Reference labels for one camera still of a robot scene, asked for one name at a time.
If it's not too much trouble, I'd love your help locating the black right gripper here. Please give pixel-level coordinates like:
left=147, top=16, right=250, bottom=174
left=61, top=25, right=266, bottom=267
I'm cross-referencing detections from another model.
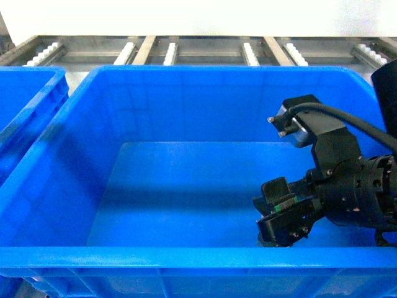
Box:
left=253, top=155, right=396, bottom=247

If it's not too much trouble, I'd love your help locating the blue plastic crate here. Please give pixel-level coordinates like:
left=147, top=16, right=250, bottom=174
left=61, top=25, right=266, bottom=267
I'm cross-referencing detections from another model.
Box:
left=1, top=66, right=396, bottom=297

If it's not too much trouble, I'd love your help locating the metal shelf rack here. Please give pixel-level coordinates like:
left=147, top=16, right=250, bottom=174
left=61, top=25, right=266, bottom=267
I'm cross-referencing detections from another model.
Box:
left=1, top=35, right=396, bottom=91

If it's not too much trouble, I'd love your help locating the left blue crate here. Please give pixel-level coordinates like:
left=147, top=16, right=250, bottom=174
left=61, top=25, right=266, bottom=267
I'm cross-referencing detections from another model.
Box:
left=1, top=66, right=69, bottom=184

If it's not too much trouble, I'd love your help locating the black camera cable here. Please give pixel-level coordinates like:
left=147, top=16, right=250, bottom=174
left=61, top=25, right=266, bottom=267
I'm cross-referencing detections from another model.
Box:
left=279, top=102, right=397, bottom=153

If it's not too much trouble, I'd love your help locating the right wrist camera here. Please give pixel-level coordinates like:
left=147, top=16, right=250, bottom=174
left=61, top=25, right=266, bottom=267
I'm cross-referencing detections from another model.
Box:
left=267, top=94, right=364, bottom=181

